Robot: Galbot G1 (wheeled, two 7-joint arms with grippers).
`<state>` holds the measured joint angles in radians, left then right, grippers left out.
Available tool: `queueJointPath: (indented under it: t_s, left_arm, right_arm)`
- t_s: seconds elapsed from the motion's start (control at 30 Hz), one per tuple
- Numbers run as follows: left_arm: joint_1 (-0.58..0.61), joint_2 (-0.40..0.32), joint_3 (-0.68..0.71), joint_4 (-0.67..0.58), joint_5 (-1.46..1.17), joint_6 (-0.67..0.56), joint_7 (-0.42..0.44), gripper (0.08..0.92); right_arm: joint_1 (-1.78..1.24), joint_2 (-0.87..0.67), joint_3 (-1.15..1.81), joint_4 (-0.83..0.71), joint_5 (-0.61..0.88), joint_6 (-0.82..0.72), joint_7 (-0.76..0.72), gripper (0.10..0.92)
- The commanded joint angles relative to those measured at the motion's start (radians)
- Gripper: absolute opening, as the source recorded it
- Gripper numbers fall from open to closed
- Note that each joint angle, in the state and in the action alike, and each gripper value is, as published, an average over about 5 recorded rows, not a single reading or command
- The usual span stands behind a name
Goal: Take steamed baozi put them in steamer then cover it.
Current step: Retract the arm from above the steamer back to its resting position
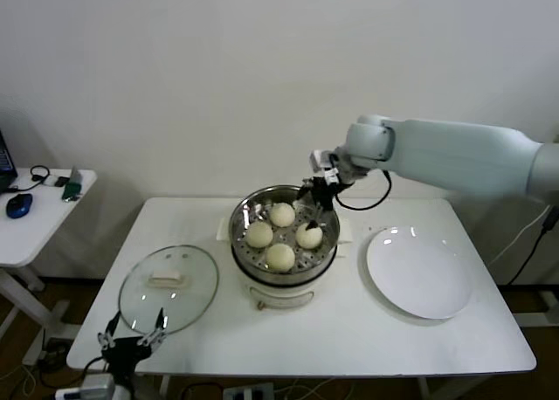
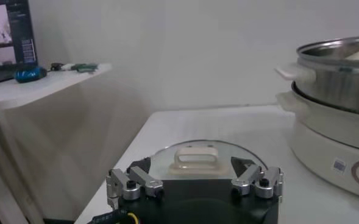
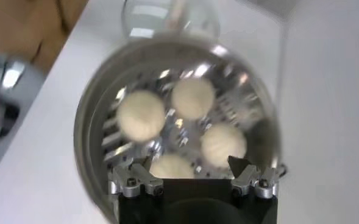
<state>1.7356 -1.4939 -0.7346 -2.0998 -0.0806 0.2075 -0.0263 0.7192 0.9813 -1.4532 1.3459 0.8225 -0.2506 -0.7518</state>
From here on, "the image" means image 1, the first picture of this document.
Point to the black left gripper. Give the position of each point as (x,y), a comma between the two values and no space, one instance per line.
(124,349)

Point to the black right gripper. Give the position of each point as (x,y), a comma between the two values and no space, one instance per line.
(324,195)

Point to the white steamed baozi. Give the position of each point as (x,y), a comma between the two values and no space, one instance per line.
(280,257)
(308,239)
(281,214)
(260,235)

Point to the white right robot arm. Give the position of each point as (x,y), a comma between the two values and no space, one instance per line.
(445,155)

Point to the perforated stainless steel steamer basket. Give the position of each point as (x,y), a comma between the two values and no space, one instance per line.
(244,218)

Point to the white electric cooking pot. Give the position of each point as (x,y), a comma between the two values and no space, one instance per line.
(279,295)

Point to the large white plate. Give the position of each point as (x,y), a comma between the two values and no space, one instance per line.
(415,273)

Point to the white floor power strip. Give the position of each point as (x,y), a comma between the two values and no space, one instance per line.
(249,392)

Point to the white side table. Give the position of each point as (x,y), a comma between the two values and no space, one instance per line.
(39,229)

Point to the green and grey gadget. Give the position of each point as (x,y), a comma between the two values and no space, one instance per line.
(71,188)

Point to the small black device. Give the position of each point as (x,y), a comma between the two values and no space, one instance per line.
(61,182)

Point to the small white device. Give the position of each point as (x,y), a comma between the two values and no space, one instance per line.
(50,182)

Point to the blue computer mouse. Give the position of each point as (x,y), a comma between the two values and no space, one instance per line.
(18,206)

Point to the dark laptop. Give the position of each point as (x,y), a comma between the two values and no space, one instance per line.
(5,164)

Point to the white desk foot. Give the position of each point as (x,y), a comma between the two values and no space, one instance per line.
(548,306)

